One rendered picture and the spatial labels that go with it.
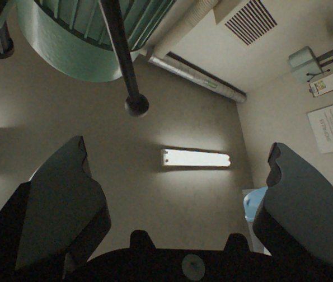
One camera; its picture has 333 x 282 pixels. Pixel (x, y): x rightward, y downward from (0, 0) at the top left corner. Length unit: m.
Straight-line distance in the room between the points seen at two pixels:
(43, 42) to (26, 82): 1.40
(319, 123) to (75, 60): 3.06
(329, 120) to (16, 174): 3.43
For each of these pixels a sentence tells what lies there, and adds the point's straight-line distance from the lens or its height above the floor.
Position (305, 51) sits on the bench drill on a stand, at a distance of 2.32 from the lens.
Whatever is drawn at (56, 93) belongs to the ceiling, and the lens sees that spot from 1.67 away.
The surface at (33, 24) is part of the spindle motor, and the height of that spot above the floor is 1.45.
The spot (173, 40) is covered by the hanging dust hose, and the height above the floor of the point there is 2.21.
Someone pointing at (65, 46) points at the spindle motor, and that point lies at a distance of 0.27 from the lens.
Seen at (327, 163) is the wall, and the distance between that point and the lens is 3.09.
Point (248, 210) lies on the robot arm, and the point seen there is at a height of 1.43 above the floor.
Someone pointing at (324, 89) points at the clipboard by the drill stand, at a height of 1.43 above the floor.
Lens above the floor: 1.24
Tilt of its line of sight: 49 degrees up
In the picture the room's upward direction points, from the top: 113 degrees counter-clockwise
